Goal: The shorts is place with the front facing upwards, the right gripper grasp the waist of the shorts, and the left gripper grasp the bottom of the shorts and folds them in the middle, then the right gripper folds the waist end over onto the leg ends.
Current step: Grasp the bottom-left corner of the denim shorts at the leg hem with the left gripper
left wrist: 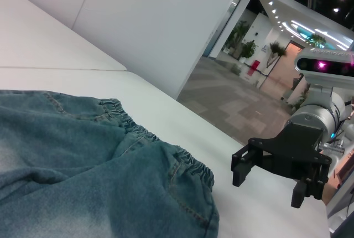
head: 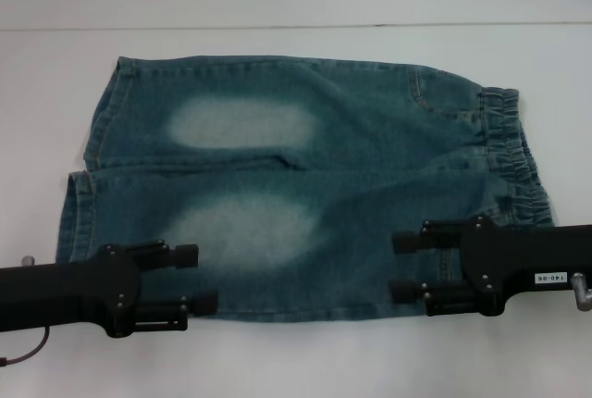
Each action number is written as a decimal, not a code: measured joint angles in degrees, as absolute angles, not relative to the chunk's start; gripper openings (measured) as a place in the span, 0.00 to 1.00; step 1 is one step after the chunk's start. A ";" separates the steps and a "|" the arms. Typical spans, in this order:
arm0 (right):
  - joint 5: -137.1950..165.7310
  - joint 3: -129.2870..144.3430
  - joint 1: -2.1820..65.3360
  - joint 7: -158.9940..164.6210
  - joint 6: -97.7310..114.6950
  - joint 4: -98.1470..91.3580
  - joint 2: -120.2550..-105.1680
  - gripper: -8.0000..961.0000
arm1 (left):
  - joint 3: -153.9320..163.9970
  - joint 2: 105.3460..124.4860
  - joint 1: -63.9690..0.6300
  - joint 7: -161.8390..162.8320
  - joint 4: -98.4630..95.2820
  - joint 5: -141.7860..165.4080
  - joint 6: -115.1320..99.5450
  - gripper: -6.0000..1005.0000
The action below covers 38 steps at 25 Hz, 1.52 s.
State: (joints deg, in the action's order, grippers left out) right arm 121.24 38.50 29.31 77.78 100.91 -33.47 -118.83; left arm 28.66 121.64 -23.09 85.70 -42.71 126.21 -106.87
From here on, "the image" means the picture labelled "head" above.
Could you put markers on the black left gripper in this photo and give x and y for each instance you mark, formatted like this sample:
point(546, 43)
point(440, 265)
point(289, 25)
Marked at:
point(69, 291)

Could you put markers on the white number label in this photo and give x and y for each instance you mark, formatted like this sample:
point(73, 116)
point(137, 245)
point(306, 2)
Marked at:
point(550, 278)

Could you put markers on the blue denim shorts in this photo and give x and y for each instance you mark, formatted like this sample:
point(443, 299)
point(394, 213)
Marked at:
point(347, 139)

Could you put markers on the silver metal stub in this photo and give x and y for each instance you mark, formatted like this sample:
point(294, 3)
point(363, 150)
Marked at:
point(28, 261)

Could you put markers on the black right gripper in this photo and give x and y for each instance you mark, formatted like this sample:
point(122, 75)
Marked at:
point(509, 259)

